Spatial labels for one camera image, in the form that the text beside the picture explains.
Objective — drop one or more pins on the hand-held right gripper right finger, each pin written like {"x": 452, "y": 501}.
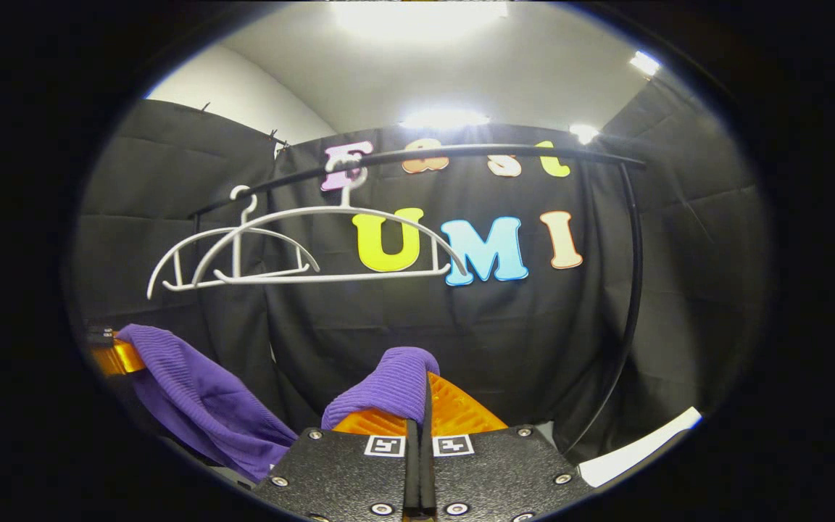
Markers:
{"x": 426, "y": 471}

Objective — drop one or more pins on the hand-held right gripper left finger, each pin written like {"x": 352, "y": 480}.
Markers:
{"x": 345, "y": 478}

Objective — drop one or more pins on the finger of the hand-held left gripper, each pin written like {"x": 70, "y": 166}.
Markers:
{"x": 117, "y": 357}

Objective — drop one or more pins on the white hanger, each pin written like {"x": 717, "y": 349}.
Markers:
{"x": 243, "y": 230}
{"x": 346, "y": 209}

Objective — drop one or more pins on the black metal clothes rack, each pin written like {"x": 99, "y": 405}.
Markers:
{"x": 461, "y": 151}

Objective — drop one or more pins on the black backdrop cloth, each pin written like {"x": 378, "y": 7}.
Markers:
{"x": 171, "y": 167}
{"x": 700, "y": 254}
{"x": 461, "y": 341}

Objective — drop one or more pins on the white flat board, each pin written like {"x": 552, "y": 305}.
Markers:
{"x": 635, "y": 449}

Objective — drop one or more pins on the long ceiling light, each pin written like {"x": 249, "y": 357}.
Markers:
{"x": 443, "y": 118}

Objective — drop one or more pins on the large ceiling light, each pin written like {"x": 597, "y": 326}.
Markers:
{"x": 417, "y": 14}

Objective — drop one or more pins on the small ceiling light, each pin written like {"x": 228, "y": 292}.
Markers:
{"x": 644, "y": 63}

